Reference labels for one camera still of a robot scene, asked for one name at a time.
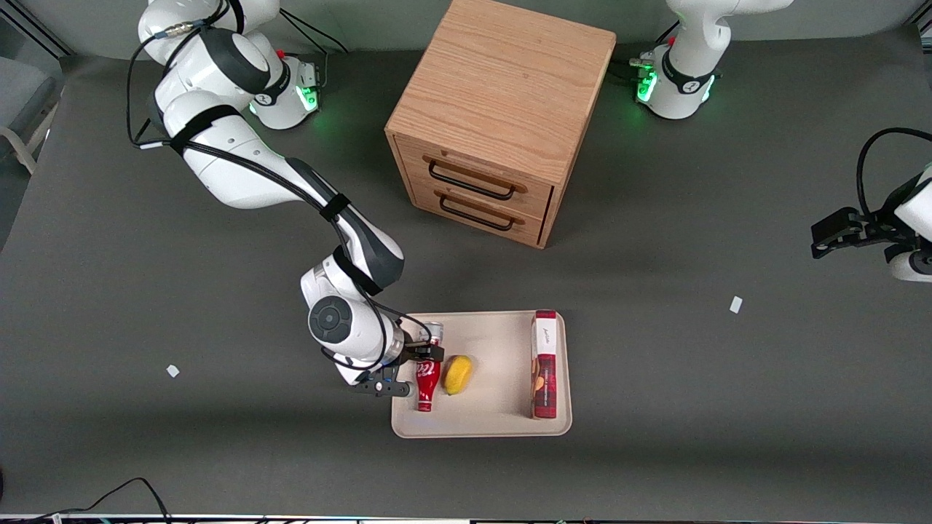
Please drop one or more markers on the yellow lemon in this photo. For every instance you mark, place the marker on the yellow lemon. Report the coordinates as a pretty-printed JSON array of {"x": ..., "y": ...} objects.
[{"x": 457, "y": 375}]

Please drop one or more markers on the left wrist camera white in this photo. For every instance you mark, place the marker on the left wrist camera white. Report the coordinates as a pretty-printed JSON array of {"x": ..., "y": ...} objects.
[{"x": 910, "y": 266}]

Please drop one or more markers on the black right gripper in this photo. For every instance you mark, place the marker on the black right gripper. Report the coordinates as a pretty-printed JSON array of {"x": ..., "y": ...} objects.
[{"x": 416, "y": 351}]

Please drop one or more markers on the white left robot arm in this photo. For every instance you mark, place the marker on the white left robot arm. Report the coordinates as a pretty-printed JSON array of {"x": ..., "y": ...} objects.
[{"x": 688, "y": 65}]

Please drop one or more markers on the red coke bottle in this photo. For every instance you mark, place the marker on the red coke bottle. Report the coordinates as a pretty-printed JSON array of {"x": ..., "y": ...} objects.
[{"x": 427, "y": 382}]

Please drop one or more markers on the wooden two-drawer cabinet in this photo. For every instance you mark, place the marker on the wooden two-drawer cabinet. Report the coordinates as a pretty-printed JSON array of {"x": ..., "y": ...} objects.
[{"x": 502, "y": 94}]

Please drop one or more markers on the grey chair with white frame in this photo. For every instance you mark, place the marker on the grey chair with white frame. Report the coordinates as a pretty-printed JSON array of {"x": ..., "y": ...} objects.
[{"x": 22, "y": 94}]

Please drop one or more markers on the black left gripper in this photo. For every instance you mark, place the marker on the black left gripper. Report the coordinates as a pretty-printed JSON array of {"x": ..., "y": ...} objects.
[{"x": 877, "y": 226}]

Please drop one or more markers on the beige plastic tray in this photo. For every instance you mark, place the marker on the beige plastic tray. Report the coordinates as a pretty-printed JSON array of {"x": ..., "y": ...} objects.
[{"x": 495, "y": 415}]

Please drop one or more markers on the red and white snack box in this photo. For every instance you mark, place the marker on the red and white snack box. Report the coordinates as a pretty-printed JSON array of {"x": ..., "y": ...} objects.
[{"x": 545, "y": 364}]

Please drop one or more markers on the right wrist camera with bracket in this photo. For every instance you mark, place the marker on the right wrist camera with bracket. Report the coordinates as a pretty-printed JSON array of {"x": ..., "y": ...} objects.
[{"x": 382, "y": 384}]

